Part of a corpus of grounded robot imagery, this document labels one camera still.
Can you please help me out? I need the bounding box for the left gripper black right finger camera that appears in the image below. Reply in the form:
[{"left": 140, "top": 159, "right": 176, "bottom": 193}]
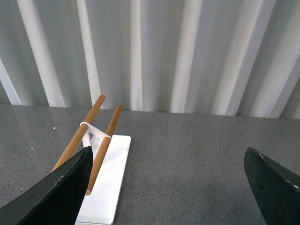
[{"left": 244, "top": 148, "right": 300, "bottom": 225}]

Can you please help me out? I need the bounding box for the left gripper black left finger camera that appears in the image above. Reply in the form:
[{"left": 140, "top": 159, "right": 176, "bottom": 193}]
[{"left": 0, "top": 146, "right": 93, "bottom": 225}]

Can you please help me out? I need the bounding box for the white towel rack stand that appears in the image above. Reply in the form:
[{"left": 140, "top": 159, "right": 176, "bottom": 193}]
[{"left": 76, "top": 135, "right": 131, "bottom": 225}]

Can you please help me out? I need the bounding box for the left wooden rack rod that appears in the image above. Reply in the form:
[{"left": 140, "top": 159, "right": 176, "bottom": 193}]
[{"left": 52, "top": 94, "right": 105, "bottom": 172}]

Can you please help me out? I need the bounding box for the wooden rack rod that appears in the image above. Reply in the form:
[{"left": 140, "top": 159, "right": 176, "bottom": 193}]
[
  {"left": 52, "top": 94, "right": 105, "bottom": 172},
  {"left": 86, "top": 105, "right": 122, "bottom": 195}
]

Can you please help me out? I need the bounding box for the right wooden rack rod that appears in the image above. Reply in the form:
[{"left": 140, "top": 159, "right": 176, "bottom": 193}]
[{"left": 86, "top": 105, "right": 122, "bottom": 195}]

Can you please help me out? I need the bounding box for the white pleated curtain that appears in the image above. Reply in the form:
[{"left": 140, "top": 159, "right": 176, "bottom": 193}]
[{"left": 0, "top": 0, "right": 300, "bottom": 119}]

